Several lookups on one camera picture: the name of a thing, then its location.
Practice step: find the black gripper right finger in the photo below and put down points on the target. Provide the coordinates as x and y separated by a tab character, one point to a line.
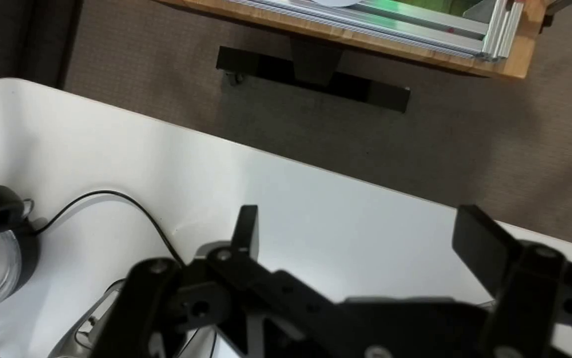
486	246

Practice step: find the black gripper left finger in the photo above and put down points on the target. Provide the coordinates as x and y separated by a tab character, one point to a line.
247	232

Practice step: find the black desk foot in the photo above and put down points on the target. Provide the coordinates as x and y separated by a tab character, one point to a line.
267	67

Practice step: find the stack of white green papers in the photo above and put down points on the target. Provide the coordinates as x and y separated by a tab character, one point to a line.
398	21

